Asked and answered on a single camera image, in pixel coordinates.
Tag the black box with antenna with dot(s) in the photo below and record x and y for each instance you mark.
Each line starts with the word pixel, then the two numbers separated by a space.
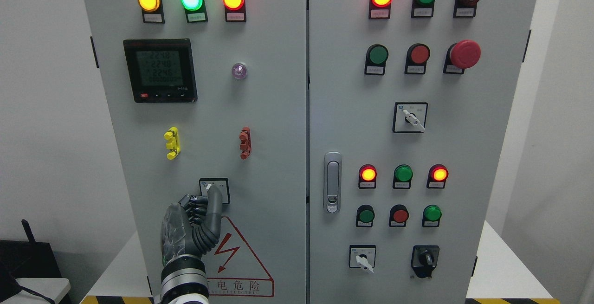
pixel 25 259

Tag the door rotary switch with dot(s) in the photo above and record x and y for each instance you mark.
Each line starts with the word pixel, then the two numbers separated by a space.
pixel 220 183

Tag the red push button upper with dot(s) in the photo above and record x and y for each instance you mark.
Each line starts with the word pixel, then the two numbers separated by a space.
pixel 417 56

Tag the right grey cabinet door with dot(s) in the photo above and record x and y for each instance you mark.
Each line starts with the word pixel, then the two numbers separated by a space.
pixel 352 113

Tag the lower white rotary switch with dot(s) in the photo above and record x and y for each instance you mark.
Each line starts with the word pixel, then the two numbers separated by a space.
pixel 362 257

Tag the small purple clear lamp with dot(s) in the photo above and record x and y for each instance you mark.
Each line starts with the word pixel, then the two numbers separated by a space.
pixel 239 71

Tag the green indicator bottom right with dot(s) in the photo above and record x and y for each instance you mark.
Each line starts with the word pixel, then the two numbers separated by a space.
pixel 431 216

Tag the green push button lower left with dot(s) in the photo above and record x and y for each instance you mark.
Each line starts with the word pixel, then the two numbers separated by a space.
pixel 365 216

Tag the upper right rotary switch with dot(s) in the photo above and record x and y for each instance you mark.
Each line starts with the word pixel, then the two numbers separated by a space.
pixel 409 117

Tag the red lit indicator left door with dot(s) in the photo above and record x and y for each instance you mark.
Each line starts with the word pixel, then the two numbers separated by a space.
pixel 235 10

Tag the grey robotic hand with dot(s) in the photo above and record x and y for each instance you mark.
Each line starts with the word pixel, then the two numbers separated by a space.
pixel 192 225

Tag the green indicator lower middle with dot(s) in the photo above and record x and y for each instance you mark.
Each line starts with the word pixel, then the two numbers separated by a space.
pixel 402 177

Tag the green push button upper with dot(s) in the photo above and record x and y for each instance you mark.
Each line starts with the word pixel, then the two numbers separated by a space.
pixel 375 61

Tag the red lit indicator top right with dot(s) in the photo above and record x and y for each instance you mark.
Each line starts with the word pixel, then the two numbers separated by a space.
pixel 379 9

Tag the red lit indicator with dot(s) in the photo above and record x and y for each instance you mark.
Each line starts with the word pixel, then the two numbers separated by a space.
pixel 437 176
pixel 379 9
pixel 367 177

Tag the yellow indicator light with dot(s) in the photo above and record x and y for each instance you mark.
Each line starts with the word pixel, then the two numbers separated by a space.
pixel 152 11

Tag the green lit indicator light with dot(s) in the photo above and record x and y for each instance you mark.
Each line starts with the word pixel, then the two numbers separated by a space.
pixel 195 11

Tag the red electric hazard warning sticker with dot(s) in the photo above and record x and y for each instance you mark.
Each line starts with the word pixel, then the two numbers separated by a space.
pixel 233 268

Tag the black digital power meter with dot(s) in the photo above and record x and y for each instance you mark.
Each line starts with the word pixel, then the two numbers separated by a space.
pixel 161 70

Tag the silver black robot forearm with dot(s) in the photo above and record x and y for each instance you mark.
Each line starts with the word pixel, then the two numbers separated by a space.
pixel 183 281

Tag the red push button lower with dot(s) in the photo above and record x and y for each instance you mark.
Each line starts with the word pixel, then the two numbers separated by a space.
pixel 398 216

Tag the black key selector switch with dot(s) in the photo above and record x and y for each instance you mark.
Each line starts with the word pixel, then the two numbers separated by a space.
pixel 424 260

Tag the red lit indicator lower left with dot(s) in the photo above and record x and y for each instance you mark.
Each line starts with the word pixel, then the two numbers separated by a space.
pixel 367 177

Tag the silver door lock handle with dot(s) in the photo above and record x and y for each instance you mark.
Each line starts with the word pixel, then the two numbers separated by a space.
pixel 332 181

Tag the green push button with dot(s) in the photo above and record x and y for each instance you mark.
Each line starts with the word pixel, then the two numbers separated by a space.
pixel 375 61
pixel 365 216

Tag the red terminal clip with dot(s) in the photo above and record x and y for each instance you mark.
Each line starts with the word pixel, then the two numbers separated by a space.
pixel 245 143

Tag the left grey cabinet door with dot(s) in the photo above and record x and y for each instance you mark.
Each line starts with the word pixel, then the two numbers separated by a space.
pixel 268 189

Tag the red lit indicator lower right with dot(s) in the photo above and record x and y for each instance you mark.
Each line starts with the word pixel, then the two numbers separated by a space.
pixel 437 176

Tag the yellow terminal clip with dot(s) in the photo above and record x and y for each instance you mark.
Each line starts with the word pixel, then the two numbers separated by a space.
pixel 171 137

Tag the red push button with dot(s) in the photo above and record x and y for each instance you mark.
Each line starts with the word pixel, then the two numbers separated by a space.
pixel 398 216
pixel 417 56

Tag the green indicator top right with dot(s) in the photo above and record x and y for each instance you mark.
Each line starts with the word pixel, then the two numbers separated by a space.
pixel 422 8

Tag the red emergency stop mushroom button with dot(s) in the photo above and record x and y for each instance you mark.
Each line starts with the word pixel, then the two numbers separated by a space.
pixel 461 55

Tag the grey cabinet door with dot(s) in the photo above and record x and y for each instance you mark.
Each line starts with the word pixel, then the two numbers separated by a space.
pixel 268 189
pixel 352 113

